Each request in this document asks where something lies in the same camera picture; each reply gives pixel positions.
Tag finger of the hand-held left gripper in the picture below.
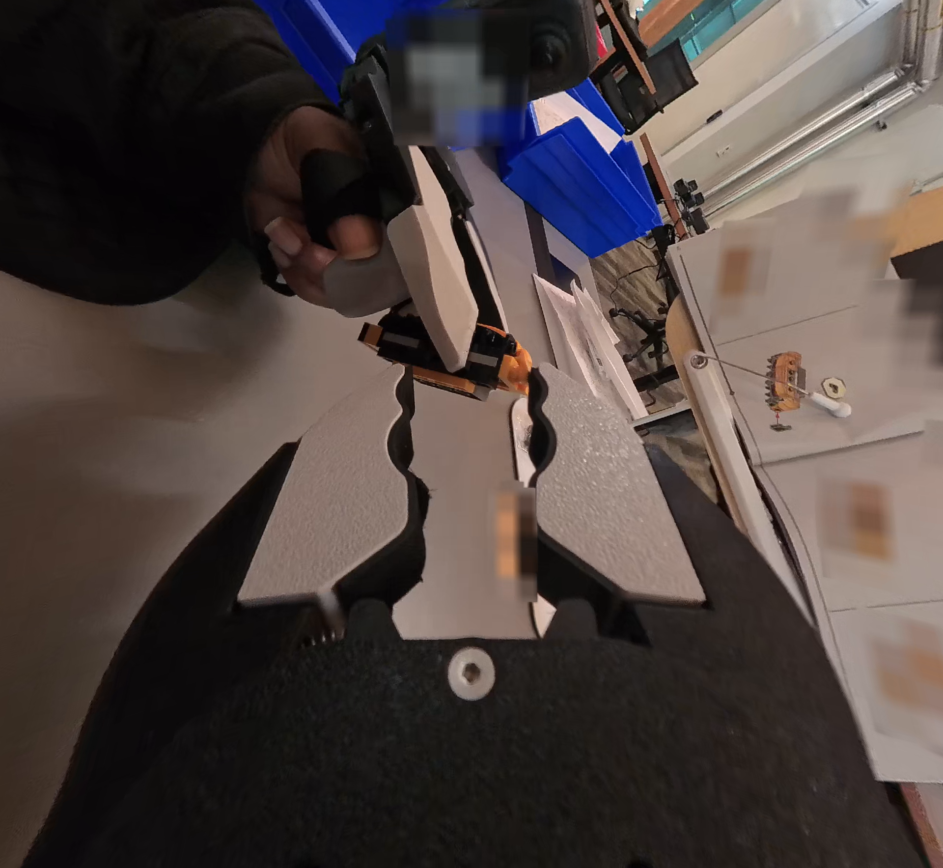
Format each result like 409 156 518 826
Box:
387 144 481 375
457 214 511 338

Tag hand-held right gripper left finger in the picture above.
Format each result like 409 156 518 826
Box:
236 365 430 637

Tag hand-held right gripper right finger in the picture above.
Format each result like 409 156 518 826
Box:
529 363 708 607

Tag orange and black lego model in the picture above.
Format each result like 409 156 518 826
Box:
359 315 533 402

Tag person's left forearm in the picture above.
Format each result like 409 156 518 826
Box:
0 0 349 307

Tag lego instruction booklet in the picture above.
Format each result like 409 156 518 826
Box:
666 186 943 784

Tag person's left hand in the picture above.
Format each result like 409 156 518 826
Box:
247 105 384 305

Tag white paper leaflets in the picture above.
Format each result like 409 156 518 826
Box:
532 270 651 421

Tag white instruction book stand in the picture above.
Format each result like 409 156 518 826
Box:
508 293 856 637

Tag black office chair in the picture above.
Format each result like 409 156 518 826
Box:
610 299 683 394
589 39 699 134

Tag white paper sheet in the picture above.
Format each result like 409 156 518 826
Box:
530 93 621 156

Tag wooden office table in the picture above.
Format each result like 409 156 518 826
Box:
566 0 658 97

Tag silver ceiling ducts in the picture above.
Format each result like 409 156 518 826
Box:
703 0 943 217

